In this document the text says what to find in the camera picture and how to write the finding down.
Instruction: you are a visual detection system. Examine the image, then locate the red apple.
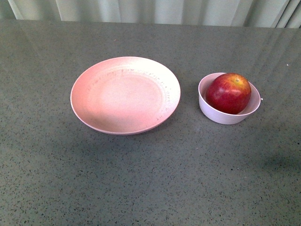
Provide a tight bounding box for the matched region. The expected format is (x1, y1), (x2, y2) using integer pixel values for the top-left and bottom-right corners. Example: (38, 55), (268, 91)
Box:
(206, 73), (252, 114)

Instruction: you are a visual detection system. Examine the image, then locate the pink plate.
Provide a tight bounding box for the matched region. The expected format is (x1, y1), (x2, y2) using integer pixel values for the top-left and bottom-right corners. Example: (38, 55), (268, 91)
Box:
(70, 56), (181, 135)

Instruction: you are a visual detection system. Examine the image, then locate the pale pink bowl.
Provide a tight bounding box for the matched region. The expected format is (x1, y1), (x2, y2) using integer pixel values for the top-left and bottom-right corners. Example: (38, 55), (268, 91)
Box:
(198, 73), (261, 125)

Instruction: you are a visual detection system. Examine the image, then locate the white curtain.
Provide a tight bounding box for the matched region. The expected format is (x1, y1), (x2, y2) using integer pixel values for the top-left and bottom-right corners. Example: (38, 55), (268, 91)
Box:
(0, 0), (301, 28)

